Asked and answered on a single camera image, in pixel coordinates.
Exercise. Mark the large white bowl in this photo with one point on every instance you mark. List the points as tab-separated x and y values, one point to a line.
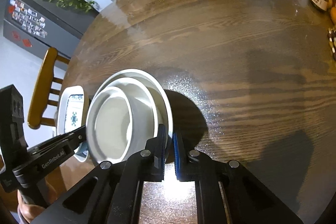
159	95

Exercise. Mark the white blue patterned square plate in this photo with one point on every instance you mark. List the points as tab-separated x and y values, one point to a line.
72	110

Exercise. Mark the beaded wooden trivet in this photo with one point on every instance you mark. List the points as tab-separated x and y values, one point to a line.
332	41

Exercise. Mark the left hand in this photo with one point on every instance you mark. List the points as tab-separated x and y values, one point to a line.
35	199

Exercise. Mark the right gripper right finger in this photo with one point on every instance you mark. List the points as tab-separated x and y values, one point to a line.
186	162

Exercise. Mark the grey refrigerator with magnets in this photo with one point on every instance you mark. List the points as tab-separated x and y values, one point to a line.
37	25

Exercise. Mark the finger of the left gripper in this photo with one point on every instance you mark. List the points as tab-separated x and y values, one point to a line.
67	142

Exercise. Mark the wooden chair left side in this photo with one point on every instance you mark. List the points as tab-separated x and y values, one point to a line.
43	88

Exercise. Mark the small white bowl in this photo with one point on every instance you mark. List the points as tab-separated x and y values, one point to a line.
144	115

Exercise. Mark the white ramekin cup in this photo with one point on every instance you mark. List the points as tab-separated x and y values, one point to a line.
108	126

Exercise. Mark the orange fruit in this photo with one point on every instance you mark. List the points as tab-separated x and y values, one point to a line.
333	15

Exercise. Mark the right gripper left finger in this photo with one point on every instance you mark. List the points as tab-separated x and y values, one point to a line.
153	166

